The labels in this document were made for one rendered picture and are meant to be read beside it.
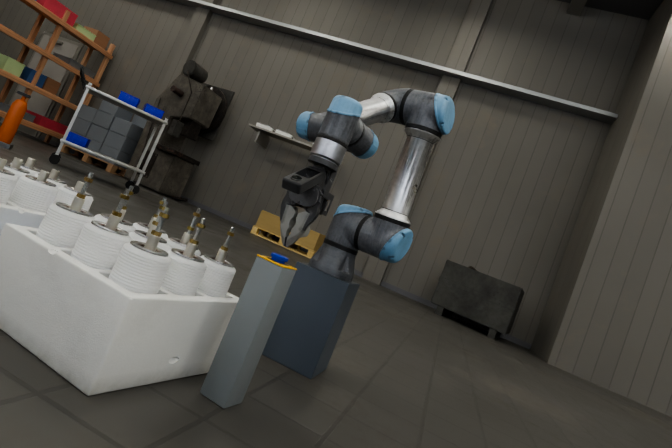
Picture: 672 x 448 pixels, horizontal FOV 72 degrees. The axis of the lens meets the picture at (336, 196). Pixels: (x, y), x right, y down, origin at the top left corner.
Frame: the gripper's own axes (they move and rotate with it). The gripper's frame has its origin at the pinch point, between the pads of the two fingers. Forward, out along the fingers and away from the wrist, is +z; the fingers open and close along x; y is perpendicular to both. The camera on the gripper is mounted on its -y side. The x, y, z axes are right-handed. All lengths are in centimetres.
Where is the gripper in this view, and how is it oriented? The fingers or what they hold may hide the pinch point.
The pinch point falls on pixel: (285, 240)
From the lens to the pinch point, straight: 103.7
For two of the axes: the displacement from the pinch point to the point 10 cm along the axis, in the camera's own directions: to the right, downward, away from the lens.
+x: -8.6, -3.1, 4.1
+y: 3.5, 2.3, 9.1
